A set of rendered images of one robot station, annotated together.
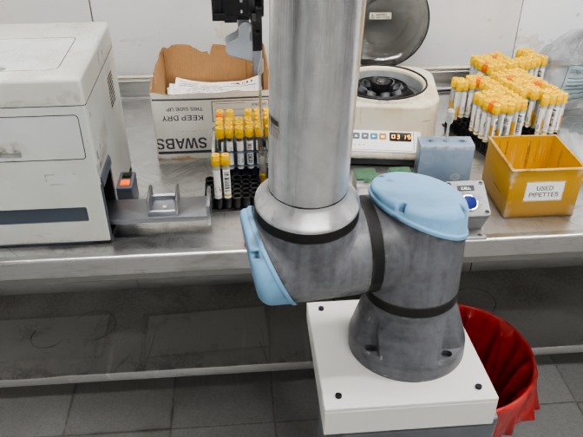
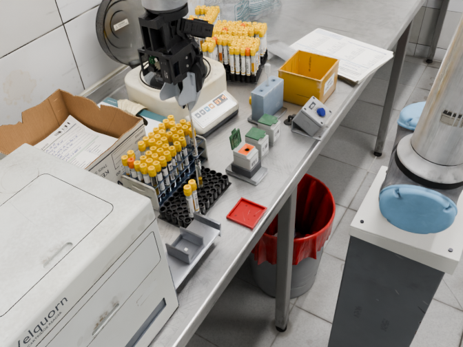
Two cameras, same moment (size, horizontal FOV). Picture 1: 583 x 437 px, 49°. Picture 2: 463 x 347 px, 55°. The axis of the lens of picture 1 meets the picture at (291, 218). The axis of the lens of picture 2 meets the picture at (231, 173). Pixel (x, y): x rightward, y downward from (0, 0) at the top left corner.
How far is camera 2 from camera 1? 79 cm
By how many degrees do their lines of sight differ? 40
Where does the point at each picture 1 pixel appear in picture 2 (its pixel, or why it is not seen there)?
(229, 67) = (43, 123)
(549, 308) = not seen: hidden behind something
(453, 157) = (276, 93)
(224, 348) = not seen: hidden behind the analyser
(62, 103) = (142, 230)
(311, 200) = not seen: outside the picture
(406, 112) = (217, 81)
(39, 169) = (132, 301)
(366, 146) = (211, 118)
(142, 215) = (184, 267)
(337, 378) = (433, 244)
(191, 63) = (12, 139)
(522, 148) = (289, 67)
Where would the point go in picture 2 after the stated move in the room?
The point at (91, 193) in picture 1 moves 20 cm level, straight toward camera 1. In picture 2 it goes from (166, 283) to (282, 309)
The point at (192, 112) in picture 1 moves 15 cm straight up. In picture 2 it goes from (100, 173) to (80, 116)
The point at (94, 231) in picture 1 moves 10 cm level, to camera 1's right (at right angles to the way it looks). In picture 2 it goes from (169, 310) to (204, 270)
